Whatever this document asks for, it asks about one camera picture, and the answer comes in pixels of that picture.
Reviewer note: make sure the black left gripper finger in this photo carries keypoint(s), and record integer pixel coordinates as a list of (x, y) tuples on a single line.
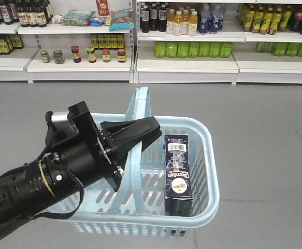
[(125, 135), (148, 158)]

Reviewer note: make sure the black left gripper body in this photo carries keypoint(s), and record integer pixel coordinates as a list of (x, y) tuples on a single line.
[(74, 159)]

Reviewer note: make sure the light blue plastic basket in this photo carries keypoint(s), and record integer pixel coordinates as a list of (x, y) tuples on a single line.
[(137, 208)]

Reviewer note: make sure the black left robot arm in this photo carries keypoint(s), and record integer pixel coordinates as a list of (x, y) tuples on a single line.
[(24, 197)]

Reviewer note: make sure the dark blue cookie box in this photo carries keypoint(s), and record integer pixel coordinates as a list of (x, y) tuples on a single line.
[(178, 194)]

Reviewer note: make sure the white store shelving unit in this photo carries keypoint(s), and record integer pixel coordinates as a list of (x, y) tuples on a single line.
[(57, 53)]

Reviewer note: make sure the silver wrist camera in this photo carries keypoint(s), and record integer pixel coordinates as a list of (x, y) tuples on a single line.
[(60, 121)]

